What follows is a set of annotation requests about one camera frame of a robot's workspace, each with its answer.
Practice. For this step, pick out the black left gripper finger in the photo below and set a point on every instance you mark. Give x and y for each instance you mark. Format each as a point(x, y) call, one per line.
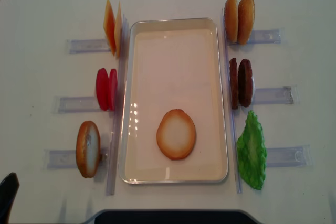
point(8, 190)

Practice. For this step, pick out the green lettuce leaf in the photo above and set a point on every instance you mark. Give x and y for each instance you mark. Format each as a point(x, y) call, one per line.
point(252, 153)

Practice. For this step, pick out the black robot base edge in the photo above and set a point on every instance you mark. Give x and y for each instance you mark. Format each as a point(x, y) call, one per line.
point(172, 216)

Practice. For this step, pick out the upright bread slice left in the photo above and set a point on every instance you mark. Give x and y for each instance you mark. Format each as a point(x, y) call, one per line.
point(88, 149)

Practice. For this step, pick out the outer red tomato slice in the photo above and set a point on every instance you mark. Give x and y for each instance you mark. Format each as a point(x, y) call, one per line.
point(102, 81)

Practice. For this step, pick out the bread slice on tray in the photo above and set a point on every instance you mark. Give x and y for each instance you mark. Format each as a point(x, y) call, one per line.
point(176, 135)

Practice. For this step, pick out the orange cheese slice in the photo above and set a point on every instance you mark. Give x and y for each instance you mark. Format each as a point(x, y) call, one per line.
point(109, 25)

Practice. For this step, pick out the inner brown meat patty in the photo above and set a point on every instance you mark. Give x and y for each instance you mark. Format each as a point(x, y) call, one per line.
point(233, 72)

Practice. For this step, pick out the brown meat patty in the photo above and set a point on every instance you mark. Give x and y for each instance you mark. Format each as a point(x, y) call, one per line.
point(233, 72)
point(245, 83)

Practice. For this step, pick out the outer brown meat patty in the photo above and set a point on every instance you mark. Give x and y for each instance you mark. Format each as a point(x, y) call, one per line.
point(245, 83)

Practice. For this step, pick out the long clear strip left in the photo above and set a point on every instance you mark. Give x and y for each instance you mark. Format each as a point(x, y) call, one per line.
point(119, 104)

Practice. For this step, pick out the long clear strip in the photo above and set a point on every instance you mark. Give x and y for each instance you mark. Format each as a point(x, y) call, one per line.
point(231, 111)
point(119, 104)

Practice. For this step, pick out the white rectangular tray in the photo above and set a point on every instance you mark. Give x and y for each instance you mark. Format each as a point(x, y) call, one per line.
point(173, 65)

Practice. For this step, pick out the long clear strip right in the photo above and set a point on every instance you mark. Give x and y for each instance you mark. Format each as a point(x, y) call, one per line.
point(231, 111)

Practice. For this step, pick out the inner bun slice right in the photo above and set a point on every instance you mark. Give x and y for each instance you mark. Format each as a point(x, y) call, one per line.
point(231, 20)

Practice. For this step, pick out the bun slice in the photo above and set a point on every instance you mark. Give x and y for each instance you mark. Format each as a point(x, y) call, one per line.
point(231, 20)
point(246, 17)

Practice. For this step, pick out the outer bun slice right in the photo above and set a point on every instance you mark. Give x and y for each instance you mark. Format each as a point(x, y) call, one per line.
point(246, 17)

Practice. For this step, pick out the clear holder rail left bread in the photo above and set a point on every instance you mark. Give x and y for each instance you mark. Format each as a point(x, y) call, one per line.
point(59, 159)

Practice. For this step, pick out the clear holder rail tomato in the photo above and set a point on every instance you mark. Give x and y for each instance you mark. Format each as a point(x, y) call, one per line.
point(63, 105)

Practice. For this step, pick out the clear holder rail cheese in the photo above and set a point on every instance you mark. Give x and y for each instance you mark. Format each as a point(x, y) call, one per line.
point(87, 46)

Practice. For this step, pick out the clear holder rail lettuce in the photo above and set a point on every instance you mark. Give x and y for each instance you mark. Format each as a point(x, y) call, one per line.
point(298, 156)

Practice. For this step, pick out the clear holder rail patties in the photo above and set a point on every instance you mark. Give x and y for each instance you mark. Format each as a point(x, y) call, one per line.
point(281, 95)

